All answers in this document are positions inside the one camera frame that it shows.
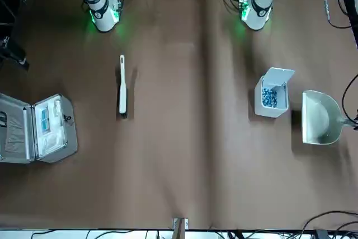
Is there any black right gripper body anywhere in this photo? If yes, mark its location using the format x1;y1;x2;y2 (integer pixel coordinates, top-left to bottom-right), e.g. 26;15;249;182
0;36;30;72

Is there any white flip lid trash can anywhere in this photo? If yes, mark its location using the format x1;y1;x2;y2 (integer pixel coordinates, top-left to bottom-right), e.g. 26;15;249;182
253;67;296;118

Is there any silver aluminium case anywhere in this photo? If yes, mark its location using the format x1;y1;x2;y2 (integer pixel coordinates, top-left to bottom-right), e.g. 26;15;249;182
0;92;78;164

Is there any aluminium camera post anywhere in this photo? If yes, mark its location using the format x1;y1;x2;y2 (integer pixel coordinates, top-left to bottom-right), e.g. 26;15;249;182
172;217;189;239

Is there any black cable loop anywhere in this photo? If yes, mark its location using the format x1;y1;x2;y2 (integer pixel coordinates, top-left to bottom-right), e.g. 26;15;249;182
303;210;358;234

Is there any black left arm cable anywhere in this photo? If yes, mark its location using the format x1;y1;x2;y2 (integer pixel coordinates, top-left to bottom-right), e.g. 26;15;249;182
323;0;358;124

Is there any pale green plastic dustpan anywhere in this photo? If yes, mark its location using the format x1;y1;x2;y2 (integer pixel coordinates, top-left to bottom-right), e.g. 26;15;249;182
301;90;357;145

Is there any white handled brush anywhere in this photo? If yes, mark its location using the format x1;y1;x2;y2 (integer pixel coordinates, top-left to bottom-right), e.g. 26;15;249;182
119;54;130;121

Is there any heap of blue white capsules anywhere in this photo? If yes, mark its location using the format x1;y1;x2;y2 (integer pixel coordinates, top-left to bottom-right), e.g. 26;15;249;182
261;87;279;109

